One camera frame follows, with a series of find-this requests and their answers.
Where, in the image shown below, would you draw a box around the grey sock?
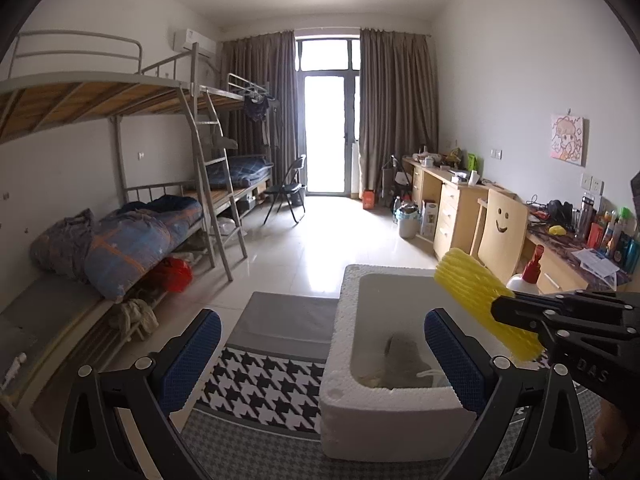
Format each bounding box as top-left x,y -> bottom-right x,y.
378,333 -> 431,389

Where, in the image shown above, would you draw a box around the yellow foam net sleeve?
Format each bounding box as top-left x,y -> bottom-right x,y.
434,248 -> 544,362

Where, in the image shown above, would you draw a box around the blue face mask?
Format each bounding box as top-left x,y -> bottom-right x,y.
416,368 -> 450,388

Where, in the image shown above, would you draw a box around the papers on desk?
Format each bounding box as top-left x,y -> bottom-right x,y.
572,248 -> 620,278

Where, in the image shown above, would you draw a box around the wooden desk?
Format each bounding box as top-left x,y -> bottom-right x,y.
402,157 -> 610,294

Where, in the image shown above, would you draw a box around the white foam box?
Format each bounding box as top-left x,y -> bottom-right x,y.
318,263 -> 542,463

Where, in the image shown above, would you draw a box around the white lotion pump bottle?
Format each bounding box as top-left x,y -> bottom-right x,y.
506,245 -> 544,295

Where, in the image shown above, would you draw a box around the teal bottle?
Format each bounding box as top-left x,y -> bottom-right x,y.
620,237 -> 639,273

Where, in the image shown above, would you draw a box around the houndstooth table cloth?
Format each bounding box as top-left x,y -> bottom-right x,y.
177,290 -> 604,480

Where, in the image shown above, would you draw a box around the yellow object on desk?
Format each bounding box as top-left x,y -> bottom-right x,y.
548,224 -> 567,236

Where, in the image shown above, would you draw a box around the blue plaid quilt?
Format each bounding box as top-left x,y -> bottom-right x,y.
29,195 -> 203,302

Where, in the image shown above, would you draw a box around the smiley wooden chair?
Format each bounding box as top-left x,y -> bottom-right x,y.
471,188 -> 528,284

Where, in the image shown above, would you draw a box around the white waste bucket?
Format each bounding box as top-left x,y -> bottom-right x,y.
396,203 -> 421,240

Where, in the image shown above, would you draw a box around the black folding chair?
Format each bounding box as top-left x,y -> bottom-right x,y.
262,154 -> 306,224

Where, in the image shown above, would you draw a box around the metal bunk bed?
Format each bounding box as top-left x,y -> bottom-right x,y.
0,29 -> 281,411

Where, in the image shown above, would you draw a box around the brown right curtain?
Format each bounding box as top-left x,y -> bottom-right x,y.
358,28 -> 439,191

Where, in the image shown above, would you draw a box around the brown curtain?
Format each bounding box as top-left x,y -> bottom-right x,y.
222,30 -> 300,181
358,28 -> 439,191

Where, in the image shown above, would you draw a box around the brown left curtain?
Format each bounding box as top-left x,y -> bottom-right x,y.
222,30 -> 300,181

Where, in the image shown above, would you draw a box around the white air conditioner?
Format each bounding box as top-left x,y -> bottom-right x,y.
172,28 -> 217,58

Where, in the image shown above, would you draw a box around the cartoon wall picture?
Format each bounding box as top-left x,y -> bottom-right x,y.
550,114 -> 585,166

